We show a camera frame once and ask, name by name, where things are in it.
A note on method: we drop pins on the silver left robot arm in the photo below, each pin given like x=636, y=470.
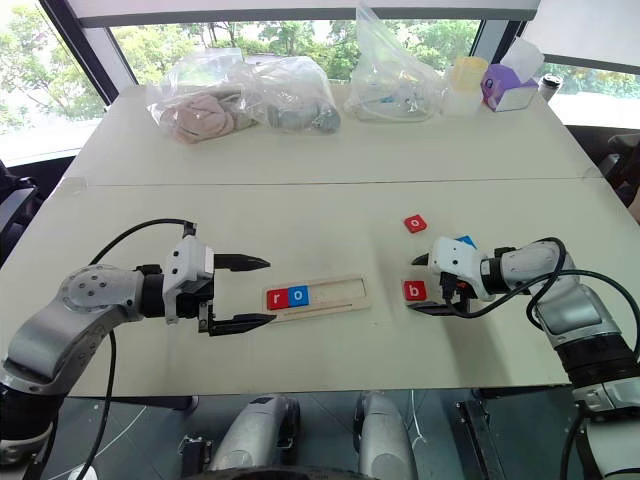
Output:
x=55, y=320

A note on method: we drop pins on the blue letter block o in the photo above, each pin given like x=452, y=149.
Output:
x=299, y=296

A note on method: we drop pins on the black table frame leg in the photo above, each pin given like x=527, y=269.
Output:
x=477, y=440

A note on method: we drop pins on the purple tissue box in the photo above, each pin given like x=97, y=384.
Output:
x=507, y=85

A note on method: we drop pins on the tall clear plastic bag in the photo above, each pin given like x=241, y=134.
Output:
x=385, y=75

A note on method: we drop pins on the black metal bracket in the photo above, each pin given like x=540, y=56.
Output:
x=195, y=452

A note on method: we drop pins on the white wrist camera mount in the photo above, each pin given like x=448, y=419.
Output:
x=187, y=260
x=457, y=262

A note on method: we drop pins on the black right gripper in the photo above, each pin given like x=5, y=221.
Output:
x=457, y=292

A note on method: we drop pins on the black office chair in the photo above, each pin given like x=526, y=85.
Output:
x=17, y=200

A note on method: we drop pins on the clear bag with grey items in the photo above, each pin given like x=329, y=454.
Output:
x=300, y=100

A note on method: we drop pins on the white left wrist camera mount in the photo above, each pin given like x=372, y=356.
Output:
x=187, y=260

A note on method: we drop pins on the red letter block o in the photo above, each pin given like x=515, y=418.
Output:
x=416, y=223

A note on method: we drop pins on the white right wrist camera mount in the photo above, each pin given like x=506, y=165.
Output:
x=457, y=262

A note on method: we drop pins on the wooden letter tray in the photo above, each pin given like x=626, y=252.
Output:
x=345, y=295

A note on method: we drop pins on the red letter block r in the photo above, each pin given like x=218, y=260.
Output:
x=277, y=299

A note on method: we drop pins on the red letter block b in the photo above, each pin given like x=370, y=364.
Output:
x=414, y=290

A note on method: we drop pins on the clear bag with pink plush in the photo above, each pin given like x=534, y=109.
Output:
x=200, y=107

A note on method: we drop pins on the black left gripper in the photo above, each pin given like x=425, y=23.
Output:
x=192, y=302

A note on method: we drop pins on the dark brown chair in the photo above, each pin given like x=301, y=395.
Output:
x=625, y=165

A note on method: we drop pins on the silver rounded robot leg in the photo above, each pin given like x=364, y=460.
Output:
x=382, y=435
x=255, y=430

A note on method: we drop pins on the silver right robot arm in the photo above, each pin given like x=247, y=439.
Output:
x=575, y=320

